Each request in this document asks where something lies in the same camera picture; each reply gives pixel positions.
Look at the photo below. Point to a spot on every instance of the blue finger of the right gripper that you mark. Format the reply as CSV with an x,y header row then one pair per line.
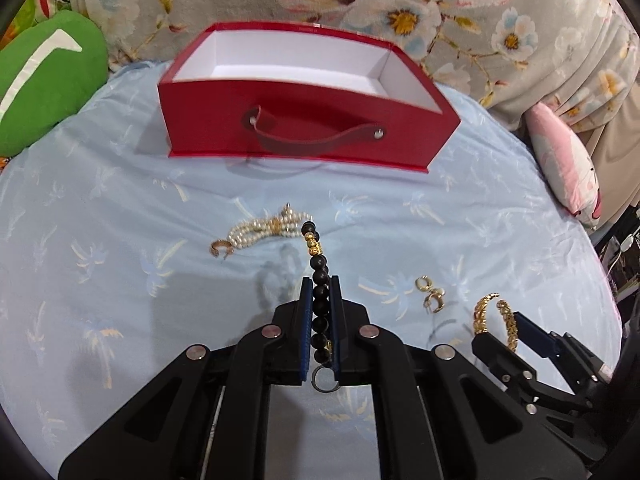
x,y
503,364
544,344

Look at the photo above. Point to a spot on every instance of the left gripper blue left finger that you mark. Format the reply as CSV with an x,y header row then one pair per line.
x,y
304,318

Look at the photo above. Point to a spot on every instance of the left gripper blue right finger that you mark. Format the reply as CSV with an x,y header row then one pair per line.
x,y
337,324

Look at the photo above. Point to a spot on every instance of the gold chain cuff bangle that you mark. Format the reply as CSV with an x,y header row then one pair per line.
x,y
491,309

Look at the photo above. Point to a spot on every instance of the red open jewelry box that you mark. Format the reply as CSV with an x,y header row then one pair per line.
x,y
293,90

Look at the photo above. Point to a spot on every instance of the gold hoop earrings pair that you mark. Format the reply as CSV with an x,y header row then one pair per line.
x,y
434,300

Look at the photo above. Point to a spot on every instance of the gold pearl drop earring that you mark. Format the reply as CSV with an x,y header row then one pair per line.
x,y
221,248

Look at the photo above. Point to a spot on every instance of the pink pillow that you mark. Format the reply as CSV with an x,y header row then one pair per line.
x,y
566,164

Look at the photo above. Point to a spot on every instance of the grey floral blanket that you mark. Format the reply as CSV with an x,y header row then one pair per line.
x,y
579,57

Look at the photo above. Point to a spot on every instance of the green round plush cushion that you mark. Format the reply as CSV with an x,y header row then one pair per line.
x,y
47,74

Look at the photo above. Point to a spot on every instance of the colourful cartoon bedsheet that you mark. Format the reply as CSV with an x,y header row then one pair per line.
x,y
25,5

